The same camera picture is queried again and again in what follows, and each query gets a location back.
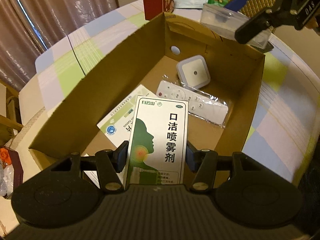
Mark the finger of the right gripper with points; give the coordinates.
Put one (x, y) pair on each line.
(235, 5)
(250, 29)

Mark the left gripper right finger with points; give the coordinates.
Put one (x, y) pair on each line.
(204, 164)

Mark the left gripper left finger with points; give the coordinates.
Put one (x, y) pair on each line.
(109, 164)

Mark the clear blue label case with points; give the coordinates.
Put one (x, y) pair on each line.
(222, 21)

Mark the white blue medicine box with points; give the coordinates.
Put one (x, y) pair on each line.
(117, 124)

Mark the green throat spray box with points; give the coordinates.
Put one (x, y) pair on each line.
(157, 144)

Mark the long white bagged remote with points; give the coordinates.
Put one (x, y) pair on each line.
(202, 105)

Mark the white square night light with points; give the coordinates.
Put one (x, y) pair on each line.
(193, 72)

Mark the white crocodile medicine box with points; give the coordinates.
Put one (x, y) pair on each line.
(93, 175)

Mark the brown cardboard box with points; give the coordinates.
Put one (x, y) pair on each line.
(85, 83)

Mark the plaid tablecloth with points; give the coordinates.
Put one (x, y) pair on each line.
(285, 126)

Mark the embroidered cream cloth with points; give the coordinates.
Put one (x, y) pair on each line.
(34, 115)

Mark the dark red open tray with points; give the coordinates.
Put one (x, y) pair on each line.
(11, 172)

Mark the white wooden chair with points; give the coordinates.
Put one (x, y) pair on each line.
(11, 122)

